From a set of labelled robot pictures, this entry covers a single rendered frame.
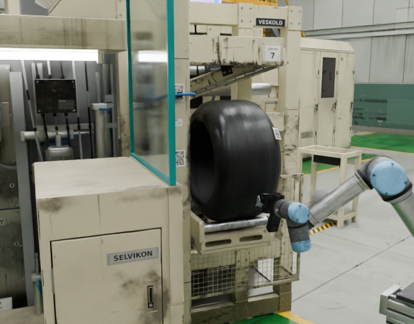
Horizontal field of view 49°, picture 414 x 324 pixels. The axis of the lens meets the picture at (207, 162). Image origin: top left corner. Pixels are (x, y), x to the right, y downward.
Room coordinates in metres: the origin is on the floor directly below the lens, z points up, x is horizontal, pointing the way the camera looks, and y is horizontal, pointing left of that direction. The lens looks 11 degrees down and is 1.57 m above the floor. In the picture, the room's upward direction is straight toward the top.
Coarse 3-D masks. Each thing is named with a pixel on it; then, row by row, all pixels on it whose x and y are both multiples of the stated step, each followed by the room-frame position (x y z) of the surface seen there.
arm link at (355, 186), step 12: (360, 168) 1.74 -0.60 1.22; (348, 180) 1.75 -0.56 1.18; (360, 180) 1.71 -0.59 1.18; (336, 192) 1.74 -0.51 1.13; (348, 192) 1.72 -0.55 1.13; (360, 192) 1.72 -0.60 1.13; (324, 204) 1.74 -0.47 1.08; (336, 204) 1.73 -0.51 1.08; (312, 216) 1.75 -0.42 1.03; (324, 216) 1.74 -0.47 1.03
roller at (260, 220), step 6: (258, 216) 2.09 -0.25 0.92; (264, 216) 2.09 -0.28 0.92; (210, 222) 1.99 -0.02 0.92; (216, 222) 1.99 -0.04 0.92; (222, 222) 2.00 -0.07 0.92; (228, 222) 2.01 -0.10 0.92; (234, 222) 2.02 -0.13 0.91; (240, 222) 2.03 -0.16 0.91; (246, 222) 2.04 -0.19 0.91; (252, 222) 2.05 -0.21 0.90; (258, 222) 2.06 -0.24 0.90; (264, 222) 2.07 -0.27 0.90; (204, 228) 1.96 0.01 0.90; (210, 228) 1.97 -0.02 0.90; (216, 228) 1.98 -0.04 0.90; (222, 228) 1.99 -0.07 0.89; (228, 228) 2.00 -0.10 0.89; (234, 228) 2.02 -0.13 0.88
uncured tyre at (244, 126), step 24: (192, 120) 2.21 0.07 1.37; (216, 120) 1.98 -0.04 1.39; (240, 120) 1.98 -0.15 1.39; (264, 120) 2.02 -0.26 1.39; (192, 144) 2.38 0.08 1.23; (216, 144) 1.94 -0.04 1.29; (240, 144) 1.91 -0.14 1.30; (264, 144) 1.95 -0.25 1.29; (192, 168) 2.37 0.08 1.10; (216, 168) 1.93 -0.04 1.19; (240, 168) 1.88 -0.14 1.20; (264, 168) 1.92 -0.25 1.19; (192, 192) 2.22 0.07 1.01; (216, 192) 1.93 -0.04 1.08; (240, 192) 1.90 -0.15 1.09; (264, 192) 1.94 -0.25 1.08; (216, 216) 2.00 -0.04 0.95; (240, 216) 2.01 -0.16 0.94
